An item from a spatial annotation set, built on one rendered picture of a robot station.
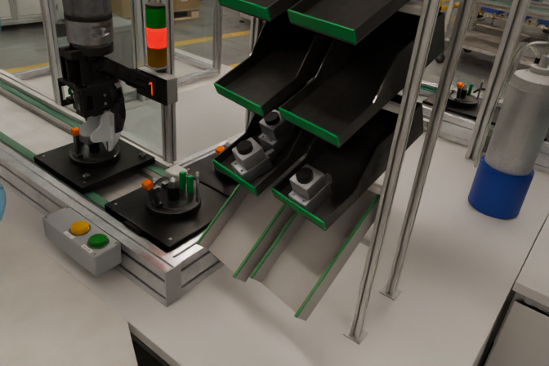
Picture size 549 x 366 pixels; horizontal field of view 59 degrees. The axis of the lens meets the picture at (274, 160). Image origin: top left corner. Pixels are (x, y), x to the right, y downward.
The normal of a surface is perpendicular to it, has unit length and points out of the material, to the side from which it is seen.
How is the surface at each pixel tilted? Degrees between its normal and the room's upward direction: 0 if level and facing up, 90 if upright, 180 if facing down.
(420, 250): 0
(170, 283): 90
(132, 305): 0
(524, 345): 90
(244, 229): 45
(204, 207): 0
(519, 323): 90
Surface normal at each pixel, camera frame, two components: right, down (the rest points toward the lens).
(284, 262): -0.47, -0.42
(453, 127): -0.62, 0.34
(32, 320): 0.08, -0.87
